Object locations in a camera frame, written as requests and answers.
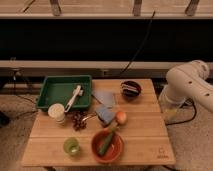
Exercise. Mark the white paper cup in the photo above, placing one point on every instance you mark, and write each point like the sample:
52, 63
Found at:
56, 112

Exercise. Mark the orange peach fruit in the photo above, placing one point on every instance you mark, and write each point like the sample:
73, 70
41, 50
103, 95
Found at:
121, 117

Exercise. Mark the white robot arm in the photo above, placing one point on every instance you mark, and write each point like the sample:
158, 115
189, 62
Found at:
186, 81

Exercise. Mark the white plastic brush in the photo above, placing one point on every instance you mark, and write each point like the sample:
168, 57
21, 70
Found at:
77, 92

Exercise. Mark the green plastic cup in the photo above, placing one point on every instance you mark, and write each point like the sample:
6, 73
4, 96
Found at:
71, 146

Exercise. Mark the light blue cloth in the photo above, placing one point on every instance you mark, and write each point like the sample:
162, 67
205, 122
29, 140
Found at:
104, 97

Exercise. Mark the green cucumber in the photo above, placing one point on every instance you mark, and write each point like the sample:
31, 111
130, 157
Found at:
107, 141

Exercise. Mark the red orange bowl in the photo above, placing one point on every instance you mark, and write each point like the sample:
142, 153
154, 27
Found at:
114, 151

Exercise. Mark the dark red grape bunch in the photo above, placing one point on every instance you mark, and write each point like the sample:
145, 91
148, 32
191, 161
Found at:
78, 121

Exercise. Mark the metal spoon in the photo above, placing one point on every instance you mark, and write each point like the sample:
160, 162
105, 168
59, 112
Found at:
88, 117

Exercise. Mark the green plastic tray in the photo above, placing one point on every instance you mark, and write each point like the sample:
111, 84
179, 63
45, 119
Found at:
60, 89

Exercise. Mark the dark round bowl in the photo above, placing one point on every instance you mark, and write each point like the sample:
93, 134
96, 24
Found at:
130, 89

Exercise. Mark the wooden table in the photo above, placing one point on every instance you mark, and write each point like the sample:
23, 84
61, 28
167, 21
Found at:
145, 137

